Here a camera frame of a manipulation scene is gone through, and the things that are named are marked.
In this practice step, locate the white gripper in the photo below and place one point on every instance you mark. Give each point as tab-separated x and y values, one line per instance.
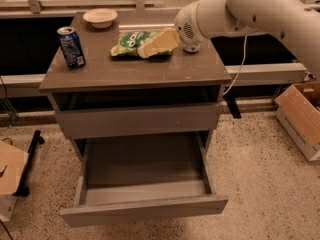
185	24

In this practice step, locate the green rice chip bag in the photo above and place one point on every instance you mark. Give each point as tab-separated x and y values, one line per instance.
129	43

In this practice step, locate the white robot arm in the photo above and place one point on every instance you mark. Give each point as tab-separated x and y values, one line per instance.
294	24

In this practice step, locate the grey drawer cabinet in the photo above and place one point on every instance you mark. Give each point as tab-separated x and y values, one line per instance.
107	82

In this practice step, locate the closed grey top drawer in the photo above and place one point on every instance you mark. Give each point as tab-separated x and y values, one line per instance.
96	123

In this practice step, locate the open grey middle drawer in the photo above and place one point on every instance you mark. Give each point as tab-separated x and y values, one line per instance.
146	177

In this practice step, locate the green white soda can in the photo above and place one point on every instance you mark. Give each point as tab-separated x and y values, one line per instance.
191	47

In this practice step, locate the white bowl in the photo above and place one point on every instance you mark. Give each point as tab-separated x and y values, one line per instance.
100	18

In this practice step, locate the blue soda can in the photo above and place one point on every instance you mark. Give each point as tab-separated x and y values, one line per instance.
71	47

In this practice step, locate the metal window railing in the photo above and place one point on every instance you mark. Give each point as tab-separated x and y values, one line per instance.
100	0

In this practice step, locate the cardboard box left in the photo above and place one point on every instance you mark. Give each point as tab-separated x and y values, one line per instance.
12	164

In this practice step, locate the black stand leg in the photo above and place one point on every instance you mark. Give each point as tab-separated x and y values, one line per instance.
22	189

